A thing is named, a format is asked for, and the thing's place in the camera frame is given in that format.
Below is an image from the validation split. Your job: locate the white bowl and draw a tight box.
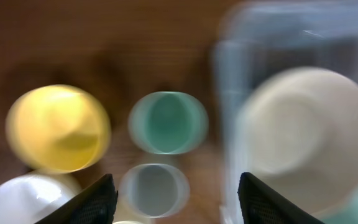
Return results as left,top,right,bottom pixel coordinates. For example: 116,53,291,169
0,171,81,224

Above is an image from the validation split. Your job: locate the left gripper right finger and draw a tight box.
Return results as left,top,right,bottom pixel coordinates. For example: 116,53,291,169
237,172,324,224

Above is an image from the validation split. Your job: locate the yellow bowl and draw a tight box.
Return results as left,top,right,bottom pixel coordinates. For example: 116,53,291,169
5,85,111,173

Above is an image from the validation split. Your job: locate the teal green cup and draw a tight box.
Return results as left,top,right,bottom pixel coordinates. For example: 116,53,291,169
128,91,209,154

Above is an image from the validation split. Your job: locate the cream cup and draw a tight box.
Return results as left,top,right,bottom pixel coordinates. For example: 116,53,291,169
112,199,155,224

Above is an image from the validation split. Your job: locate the grey cup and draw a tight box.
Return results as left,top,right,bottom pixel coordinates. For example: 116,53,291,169
119,163,190,218

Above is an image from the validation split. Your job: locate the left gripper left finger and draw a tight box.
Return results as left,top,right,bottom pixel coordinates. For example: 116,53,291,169
36,174,118,224

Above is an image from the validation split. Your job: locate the clear plastic storage bin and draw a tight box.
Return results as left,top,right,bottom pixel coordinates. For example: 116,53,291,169
213,1,358,223

